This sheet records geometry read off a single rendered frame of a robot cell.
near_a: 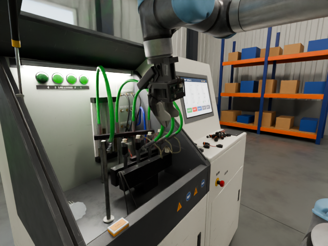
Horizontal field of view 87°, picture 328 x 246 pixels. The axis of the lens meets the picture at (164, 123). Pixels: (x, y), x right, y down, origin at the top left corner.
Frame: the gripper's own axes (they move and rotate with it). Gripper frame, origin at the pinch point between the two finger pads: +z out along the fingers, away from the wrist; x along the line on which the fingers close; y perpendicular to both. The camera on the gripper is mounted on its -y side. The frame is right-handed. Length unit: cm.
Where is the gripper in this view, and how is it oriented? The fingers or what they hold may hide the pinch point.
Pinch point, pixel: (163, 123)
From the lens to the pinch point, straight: 56.3
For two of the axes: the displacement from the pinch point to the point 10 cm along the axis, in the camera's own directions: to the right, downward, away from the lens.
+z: 1.3, 9.2, 3.8
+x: 7.2, -3.5, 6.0
